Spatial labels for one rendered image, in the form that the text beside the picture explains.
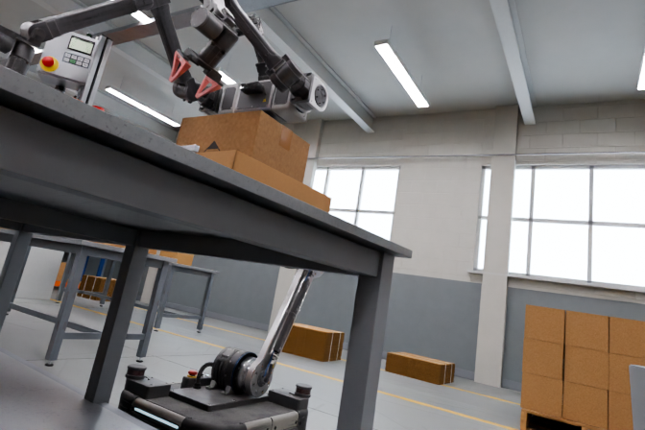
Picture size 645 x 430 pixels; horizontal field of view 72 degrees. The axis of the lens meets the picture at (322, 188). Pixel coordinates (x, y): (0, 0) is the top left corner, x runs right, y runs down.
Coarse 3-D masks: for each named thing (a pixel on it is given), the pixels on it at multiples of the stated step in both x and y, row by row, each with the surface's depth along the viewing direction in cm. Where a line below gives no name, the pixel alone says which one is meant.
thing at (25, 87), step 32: (0, 64) 38; (0, 96) 40; (32, 96) 40; (64, 96) 42; (64, 128) 47; (96, 128) 45; (128, 128) 47; (160, 160) 53; (192, 160) 54; (0, 192) 118; (32, 192) 106; (64, 192) 96; (256, 192) 64; (128, 224) 147; (160, 224) 129; (320, 224) 80; (352, 224) 85
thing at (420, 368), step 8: (392, 352) 509; (400, 352) 528; (392, 360) 497; (400, 360) 493; (408, 360) 488; (416, 360) 484; (424, 360) 487; (432, 360) 501; (440, 360) 517; (392, 368) 496; (400, 368) 491; (408, 368) 485; (416, 368) 481; (424, 368) 476; (432, 368) 472; (440, 368) 468; (448, 368) 489; (408, 376) 483; (416, 376) 478; (424, 376) 475; (432, 376) 470; (440, 376) 466; (448, 376) 491; (440, 384) 466
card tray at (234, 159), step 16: (224, 160) 65; (240, 160) 65; (256, 160) 68; (256, 176) 68; (272, 176) 71; (288, 176) 74; (288, 192) 74; (304, 192) 78; (320, 192) 82; (320, 208) 82
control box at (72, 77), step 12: (60, 36) 161; (84, 36) 164; (48, 48) 159; (60, 48) 161; (96, 48) 165; (60, 60) 160; (36, 72) 158; (48, 72) 158; (60, 72) 159; (72, 72) 161; (84, 72) 162; (60, 84) 166; (72, 84) 164
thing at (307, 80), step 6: (300, 78) 165; (306, 78) 168; (312, 78) 170; (294, 84) 164; (300, 84) 165; (306, 84) 167; (312, 84) 170; (294, 90) 167; (300, 90) 166; (306, 90) 168; (294, 96) 171; (300, 96) 169; (306, 96) 168; (294, 102) 171; (300, 102) 170; (306, 102) 169
